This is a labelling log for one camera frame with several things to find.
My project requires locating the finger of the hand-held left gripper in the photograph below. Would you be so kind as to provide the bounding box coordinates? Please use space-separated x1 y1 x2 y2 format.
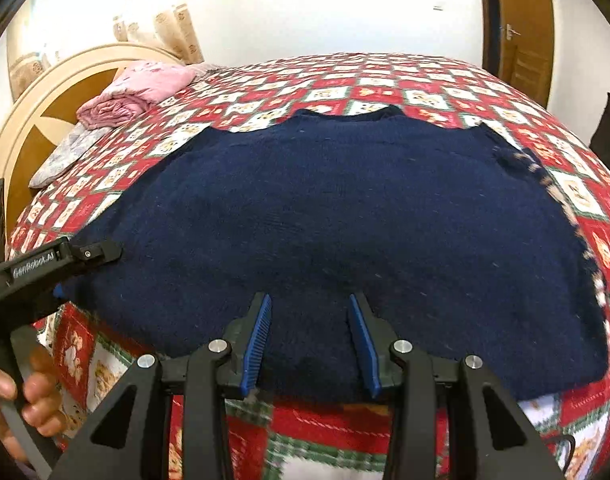
67 240 124 276

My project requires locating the pink folded blanket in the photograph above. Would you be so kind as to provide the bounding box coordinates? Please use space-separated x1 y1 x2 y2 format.
77 60 198 128

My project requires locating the brown wooden door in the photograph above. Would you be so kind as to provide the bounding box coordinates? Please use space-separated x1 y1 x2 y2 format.
478 0 556 107

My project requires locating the navy patterned knit sweater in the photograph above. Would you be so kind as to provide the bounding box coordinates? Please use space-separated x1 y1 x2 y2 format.
60 105 610 403

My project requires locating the cream patterned curtain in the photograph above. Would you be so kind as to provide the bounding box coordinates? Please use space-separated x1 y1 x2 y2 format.
7 5 203 98

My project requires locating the black cable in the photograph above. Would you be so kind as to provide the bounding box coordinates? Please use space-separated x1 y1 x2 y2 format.
549 435 577 473

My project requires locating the cream wooden headboard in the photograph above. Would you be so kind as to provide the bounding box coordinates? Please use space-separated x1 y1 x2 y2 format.
0 42 186 238

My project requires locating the red patchwork bed quilt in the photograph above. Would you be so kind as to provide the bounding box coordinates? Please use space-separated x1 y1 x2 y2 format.
7 51 610 480

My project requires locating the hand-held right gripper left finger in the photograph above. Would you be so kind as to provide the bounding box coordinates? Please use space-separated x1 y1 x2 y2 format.
50 292 275 480

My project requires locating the person's left hand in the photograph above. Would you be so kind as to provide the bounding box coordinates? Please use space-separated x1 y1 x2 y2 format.
0 345 68 463

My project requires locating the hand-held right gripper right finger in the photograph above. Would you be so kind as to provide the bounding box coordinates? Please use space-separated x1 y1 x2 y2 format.
347 292 566 480

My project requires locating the grey floral cloth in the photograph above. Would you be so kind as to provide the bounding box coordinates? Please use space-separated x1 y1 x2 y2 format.
29 122 113 188

